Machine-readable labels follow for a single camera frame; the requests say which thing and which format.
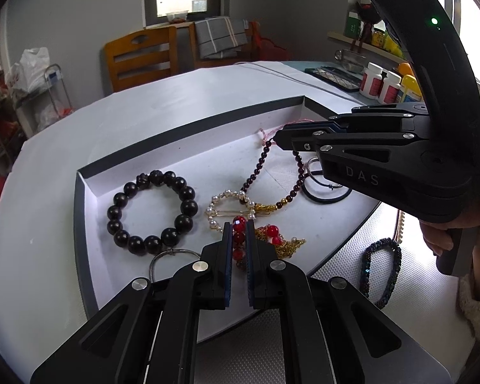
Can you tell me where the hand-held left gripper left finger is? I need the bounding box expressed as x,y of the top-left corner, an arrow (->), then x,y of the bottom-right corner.
30,222 -> 232,384

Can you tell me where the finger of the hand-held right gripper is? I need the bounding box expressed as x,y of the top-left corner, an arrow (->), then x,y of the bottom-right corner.
274,123 -> 425,153
282,103 -> 429,130

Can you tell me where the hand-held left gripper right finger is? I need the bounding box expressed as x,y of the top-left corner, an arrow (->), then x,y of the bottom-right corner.
246,220 -> 452,384

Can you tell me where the silver metal bangle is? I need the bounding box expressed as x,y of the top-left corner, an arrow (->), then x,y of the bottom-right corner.
148,248 -> 203,281

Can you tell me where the red bead gold chain bracelet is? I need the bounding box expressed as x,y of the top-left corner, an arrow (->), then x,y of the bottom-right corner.
232,216 -> 307,275

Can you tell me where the pearl bead bracelet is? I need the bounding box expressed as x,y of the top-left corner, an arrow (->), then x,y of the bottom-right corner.
206,190 -> 257,229

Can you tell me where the black hair tie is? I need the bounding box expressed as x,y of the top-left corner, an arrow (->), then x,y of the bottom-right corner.
302,174 -> 353,205

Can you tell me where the dark red bead strand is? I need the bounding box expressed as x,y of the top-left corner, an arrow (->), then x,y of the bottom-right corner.
240,128 -> 307,212

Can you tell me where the black large bead bracelet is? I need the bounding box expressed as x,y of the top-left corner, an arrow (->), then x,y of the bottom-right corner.
107,171 -> 198,256

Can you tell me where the dark grey cardboard box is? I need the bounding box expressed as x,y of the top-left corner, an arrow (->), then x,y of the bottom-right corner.
74,95 -> 382,345

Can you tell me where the person's right forearm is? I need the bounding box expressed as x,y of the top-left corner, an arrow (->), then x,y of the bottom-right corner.
458,262 -> 480,347

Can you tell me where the person's right hand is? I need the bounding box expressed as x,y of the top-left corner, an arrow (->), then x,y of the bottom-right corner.
420,216 -> 473,257

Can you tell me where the yellow bottle blue label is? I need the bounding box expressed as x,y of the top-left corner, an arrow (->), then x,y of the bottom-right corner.
398,75 -> 424,103

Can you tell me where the white pill bottle red label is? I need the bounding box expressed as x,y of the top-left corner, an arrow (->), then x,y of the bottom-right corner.
360,63 -> 384,99
378,71 -> 401,105

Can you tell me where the dark patterned tray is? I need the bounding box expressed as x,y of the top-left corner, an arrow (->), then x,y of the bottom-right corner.
305,66 -> 363,92

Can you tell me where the metal strainer bowl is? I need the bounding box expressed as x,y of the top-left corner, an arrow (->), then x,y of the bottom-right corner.
335,49 -> 366,73

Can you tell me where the yellow packet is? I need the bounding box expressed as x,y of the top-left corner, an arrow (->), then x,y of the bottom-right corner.
371,29 -> 403,57

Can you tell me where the green box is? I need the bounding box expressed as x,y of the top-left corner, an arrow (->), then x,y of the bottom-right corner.
344,11 -> 361,40

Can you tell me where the dark flower bouquet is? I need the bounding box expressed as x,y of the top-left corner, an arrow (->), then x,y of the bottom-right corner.
355,2 -> 379,28

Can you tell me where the red cloth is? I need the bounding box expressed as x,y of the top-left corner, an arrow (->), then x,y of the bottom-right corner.
256,24 -> 289,62

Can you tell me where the wooden chair with cloth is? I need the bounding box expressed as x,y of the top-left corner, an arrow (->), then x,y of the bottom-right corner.
190,18 -> 261,69

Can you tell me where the grey plaid cloth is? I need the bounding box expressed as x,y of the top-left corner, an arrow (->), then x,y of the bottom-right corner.
195,17 -> 249,59

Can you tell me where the white plastic bag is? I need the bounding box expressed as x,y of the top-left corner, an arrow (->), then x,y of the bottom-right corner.
6,47 -> 51,93

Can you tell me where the dark blue beaded bracelet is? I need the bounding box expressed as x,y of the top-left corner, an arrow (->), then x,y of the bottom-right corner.
360,238 -> 403,310

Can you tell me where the metal wire rack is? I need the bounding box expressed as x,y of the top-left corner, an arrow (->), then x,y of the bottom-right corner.
14,63 -> 73,137

